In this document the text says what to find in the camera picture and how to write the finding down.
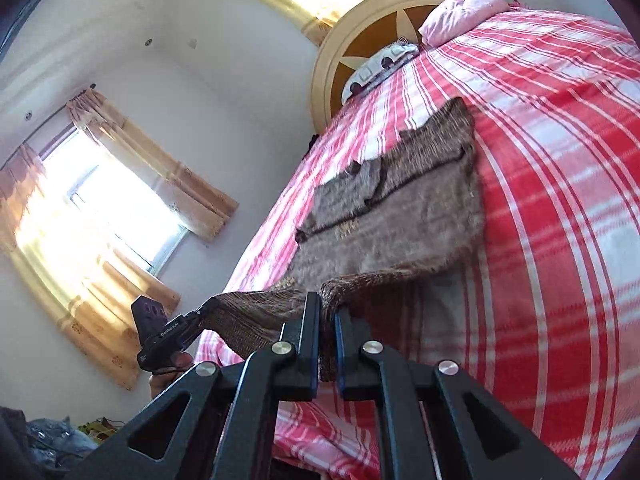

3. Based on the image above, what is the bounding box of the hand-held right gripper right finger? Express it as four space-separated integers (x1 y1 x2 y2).
334 307 581 480

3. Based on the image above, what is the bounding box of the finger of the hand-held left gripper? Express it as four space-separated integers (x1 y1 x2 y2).
191 296 221 329

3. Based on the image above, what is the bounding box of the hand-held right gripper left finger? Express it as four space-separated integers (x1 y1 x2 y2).
65 291 323 480

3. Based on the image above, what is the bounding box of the brown knitted sweater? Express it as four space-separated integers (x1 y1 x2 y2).
200 96 487 383

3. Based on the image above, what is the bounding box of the pile of clothes on floor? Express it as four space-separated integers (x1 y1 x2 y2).
25 415 98 471

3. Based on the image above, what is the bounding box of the person's left hand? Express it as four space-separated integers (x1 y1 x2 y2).
150 350 196 401

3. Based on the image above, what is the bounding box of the yellow side window curtain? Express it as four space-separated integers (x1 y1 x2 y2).
0 145 182 392
66 89 240 242

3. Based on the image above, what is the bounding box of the yellow green floor clutter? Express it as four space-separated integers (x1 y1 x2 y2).
77 416 123 443

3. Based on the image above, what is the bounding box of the side window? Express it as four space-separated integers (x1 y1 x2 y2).
40 127 190 276

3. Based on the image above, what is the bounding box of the white patterned pillow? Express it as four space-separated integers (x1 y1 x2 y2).
341 42 421 103

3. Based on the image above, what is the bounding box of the red plaid bed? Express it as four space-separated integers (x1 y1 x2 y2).
192 2 640 480

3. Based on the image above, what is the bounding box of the cream wooden headboard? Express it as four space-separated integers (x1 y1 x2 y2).
310 0 468 133

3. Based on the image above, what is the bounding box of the pink pillow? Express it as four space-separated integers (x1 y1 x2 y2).
417 0 511 47

